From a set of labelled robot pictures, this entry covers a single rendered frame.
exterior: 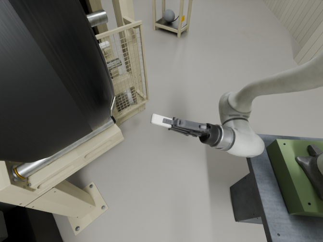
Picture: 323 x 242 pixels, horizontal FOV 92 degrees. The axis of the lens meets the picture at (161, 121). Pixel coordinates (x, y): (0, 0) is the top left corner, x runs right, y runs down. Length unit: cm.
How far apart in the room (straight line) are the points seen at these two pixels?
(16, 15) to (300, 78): 52
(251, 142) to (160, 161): 102
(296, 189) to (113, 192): 120
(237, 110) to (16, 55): 63
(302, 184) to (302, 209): 10
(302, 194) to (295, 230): 14
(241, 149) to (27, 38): 62
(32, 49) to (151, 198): 129
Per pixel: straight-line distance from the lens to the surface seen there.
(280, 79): 51
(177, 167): 150
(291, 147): 96
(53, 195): 102
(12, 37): 32
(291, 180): 88
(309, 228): 96
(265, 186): 91
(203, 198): 147
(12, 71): 32
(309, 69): 46
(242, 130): 64
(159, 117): 51
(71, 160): 67
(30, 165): 67
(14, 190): 66
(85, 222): 151
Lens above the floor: 141
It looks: 54 degrees down
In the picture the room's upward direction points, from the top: straight up
